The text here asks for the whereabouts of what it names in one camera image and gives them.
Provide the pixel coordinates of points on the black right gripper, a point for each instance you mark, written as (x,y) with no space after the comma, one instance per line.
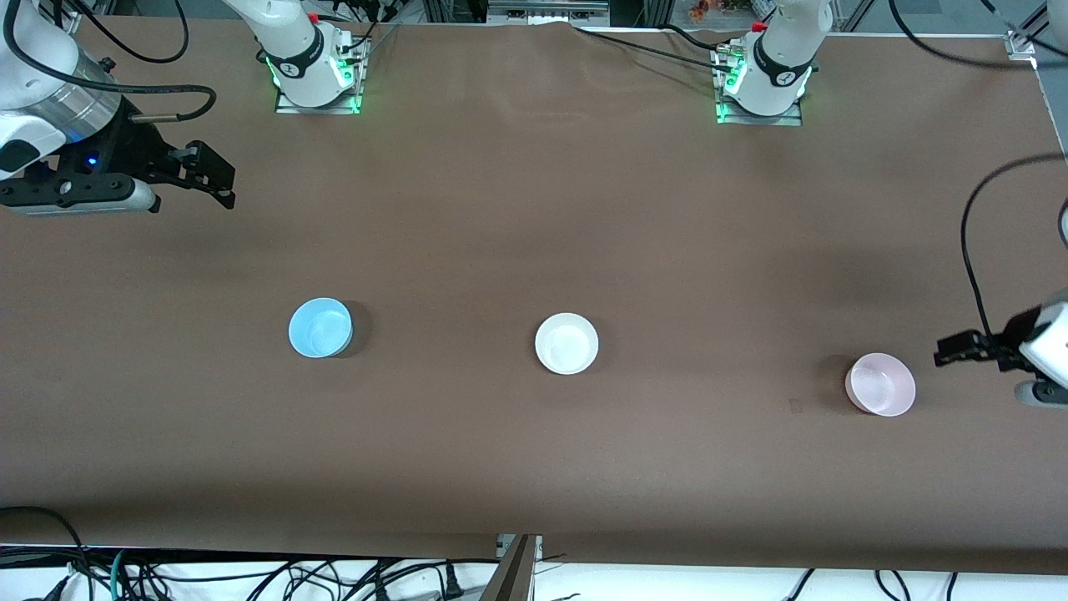
(136,143)

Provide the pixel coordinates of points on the blue bowl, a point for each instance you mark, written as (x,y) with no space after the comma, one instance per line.
(319,328)

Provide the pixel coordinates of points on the pink bowl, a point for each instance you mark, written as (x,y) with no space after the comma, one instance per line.
(880,384)

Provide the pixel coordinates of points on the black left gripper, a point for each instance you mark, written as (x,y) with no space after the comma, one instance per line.
(1004,345)

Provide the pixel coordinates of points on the orange object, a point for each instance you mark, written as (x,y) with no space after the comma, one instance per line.
(705,8)

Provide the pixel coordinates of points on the silver corner bracket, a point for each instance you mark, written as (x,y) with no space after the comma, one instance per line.
(1021,43)

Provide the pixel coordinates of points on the brown table cover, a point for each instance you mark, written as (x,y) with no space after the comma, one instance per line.
(626,467)

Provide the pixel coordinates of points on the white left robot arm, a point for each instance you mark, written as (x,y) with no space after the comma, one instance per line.
(780,58)

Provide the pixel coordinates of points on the grey metal frame bar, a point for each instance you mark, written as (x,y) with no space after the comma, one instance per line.
(546,12)

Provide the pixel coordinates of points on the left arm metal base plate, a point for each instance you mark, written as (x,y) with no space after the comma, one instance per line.
(788,119)

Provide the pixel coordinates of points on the aluminium profile post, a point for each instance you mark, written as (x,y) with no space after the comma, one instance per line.
(513,576)

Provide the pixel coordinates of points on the white bowl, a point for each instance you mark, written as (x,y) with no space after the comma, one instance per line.
(566,343)

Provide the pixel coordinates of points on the black power plug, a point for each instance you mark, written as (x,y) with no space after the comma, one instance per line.
(453,580)

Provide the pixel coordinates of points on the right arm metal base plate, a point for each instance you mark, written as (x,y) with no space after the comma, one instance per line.
(288,104)

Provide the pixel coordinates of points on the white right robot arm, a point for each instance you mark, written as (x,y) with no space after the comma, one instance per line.
(296,50)

